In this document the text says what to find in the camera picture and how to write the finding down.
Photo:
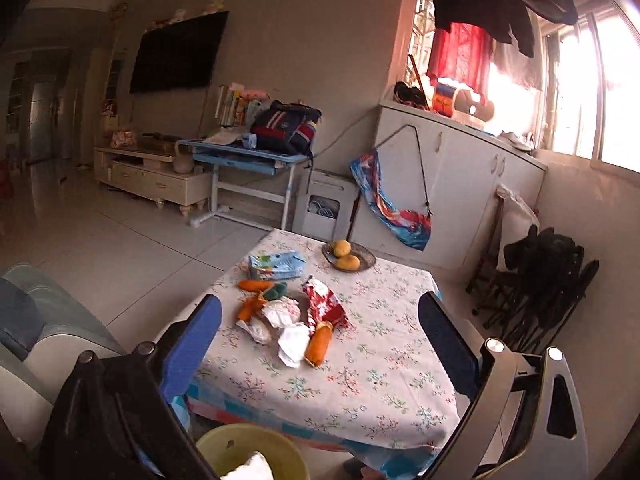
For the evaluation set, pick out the yellow mango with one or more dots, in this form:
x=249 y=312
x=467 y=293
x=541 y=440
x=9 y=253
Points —
x=341 y=248
x=350 y=263

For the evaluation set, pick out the colourful hanging kite bag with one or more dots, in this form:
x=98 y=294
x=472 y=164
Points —
x=411 y=227

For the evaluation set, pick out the red white snack bag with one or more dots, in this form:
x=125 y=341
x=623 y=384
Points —
x=323 y=306

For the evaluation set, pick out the yellow trash bin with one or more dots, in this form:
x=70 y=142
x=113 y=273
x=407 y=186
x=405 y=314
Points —
x=245 y=451

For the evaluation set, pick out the dark striped backpack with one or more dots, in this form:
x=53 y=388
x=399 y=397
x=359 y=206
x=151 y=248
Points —
x=286 y=129

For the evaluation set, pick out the row of books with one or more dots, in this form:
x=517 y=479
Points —
x=238 y=106

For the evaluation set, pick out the yellow mango left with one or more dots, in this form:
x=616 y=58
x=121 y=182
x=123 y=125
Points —
x=341 y=248

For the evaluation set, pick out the floral white tablecloth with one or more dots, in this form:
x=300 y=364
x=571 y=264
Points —
x=383 y=360

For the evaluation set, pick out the green plush towel with label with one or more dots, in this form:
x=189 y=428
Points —
x=275 y=292

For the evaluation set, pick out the cream tv cabinet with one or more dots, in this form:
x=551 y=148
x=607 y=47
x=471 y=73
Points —
x=153 y=177

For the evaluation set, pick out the white plastic stool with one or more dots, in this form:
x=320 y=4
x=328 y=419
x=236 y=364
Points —
x=324 y=206

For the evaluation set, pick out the blue white study desk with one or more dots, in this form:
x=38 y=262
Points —
x=266 y=164

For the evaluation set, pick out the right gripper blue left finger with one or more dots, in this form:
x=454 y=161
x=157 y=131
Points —
x=183 y=346

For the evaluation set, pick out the white paper napkin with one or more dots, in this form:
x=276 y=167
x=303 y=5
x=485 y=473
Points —
x=292 y=343

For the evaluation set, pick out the black wall television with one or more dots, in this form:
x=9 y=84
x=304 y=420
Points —
x=179 y=56

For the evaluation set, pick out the blue milk carton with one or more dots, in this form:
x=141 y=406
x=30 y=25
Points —
x=276 y=267

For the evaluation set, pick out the long orange plush carrot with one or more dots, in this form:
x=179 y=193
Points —
x=254 y=286

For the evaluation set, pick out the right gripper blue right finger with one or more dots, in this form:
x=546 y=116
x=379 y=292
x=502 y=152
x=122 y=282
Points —
x=458 y=359

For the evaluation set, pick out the black folding chairs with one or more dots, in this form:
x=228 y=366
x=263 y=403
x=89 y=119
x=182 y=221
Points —
x=531 y=287

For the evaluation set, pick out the orange cylinder wrapper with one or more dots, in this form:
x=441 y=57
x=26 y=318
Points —
x=319 y=344

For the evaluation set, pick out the yellow mango right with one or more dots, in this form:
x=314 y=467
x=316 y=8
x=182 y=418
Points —
x=350 y=263

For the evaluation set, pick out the red hanging garment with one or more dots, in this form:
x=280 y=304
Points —
x=461 y=55

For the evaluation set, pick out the white storage cabinet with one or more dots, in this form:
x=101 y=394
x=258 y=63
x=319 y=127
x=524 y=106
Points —
x=458 y=168

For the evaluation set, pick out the woven fruit plate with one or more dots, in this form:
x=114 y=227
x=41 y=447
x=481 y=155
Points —
x=366 y=257

